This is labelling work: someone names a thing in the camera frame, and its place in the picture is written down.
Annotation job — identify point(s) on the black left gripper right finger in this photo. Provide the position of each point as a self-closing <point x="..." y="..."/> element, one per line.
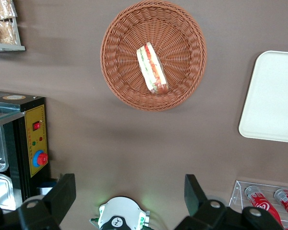
<point x="196" y="206"/>

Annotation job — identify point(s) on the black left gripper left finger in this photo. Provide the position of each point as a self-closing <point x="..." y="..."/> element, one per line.
<point x="55" y="203"/>

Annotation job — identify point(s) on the triangle sandwich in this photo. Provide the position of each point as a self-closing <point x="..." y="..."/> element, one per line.
<point x="151" y="68"/>

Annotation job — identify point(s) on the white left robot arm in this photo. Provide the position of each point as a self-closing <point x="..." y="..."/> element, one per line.
<point x="120" y="210"/>

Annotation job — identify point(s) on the cream rectangular plastic tray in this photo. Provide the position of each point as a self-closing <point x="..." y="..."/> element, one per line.
<point x="271" y="95"/>

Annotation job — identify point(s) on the brown round wicker basket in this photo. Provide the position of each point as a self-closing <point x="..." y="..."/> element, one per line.
<point x="124" y="72"/>

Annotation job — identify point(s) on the white snack display tray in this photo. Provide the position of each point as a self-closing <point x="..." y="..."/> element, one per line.
<point x="19" y="40"/>

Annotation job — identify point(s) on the clear acrylic bottle rack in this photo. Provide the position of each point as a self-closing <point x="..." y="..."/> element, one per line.
<point x="237" y="194"/>

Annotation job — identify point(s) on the black food warmer machine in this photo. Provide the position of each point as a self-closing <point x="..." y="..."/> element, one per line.
<point x="37" y="134"/>

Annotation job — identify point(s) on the clear bag of snacks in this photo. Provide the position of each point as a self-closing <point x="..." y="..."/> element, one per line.
<point x="0" y="8"/>
<point x="2" y="32"/>

